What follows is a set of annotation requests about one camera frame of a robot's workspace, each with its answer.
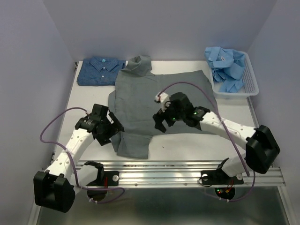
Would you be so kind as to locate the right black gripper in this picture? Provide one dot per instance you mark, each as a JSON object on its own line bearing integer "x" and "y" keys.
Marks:
{"x": 160, "y": 116}

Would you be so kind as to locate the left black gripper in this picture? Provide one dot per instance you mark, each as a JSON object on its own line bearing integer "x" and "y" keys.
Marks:
{"x": 104, "y": 138}

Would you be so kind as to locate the grey long sleeve shirt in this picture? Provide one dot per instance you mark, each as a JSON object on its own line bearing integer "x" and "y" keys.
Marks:
{"x": 133, "y": 103}

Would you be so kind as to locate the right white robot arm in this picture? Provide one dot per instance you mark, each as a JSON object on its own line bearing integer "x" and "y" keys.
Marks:
{"x": 259, "y": 144}

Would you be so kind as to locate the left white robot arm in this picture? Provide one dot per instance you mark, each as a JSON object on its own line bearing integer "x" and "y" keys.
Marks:
{"x": 56, "y": 187}

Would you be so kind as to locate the folded dark blue checked shirt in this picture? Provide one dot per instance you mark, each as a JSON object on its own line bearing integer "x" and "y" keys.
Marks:
{"x": 99, "y": 71}

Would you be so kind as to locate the crumpled light blue shirt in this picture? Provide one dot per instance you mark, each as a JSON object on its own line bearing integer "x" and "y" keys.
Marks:
{"x": 227, "y": 67}

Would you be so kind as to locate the white plastic basket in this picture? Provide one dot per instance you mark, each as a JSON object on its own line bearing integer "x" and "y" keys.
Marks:
{"x": 249, "y": 89}

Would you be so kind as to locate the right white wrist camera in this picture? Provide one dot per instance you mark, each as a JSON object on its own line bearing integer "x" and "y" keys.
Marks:
{"x": 164, "y": 100}

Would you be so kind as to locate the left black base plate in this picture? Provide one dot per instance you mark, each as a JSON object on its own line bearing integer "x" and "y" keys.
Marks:
{"x": 106, "y": 179}

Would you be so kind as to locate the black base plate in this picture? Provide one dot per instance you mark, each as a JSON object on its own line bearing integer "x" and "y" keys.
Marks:
{"x": 106, "y": 179}
{"x": 216, "y": 177}

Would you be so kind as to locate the aluminium mounting rail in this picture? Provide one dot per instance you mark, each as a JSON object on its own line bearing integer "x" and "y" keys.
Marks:
{"x": 180, "y": 174}

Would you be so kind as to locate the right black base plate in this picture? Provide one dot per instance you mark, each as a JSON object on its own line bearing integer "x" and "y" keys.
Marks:
{"x": 216, "y": 177}

